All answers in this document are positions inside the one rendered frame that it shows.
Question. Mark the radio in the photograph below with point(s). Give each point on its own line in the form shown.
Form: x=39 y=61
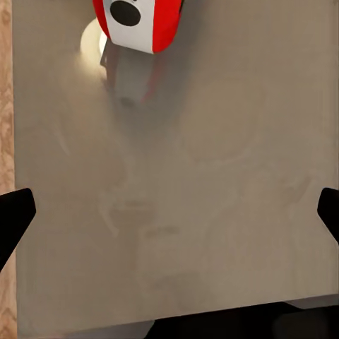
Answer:
x=145 y=25

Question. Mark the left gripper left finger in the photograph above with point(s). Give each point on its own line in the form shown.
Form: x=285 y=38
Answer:
x=17 y=209

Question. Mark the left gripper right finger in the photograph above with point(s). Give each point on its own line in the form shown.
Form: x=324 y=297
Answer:
x=328 y=210

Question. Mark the coffee table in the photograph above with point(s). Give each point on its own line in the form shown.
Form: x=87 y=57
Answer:
x=179 y=182

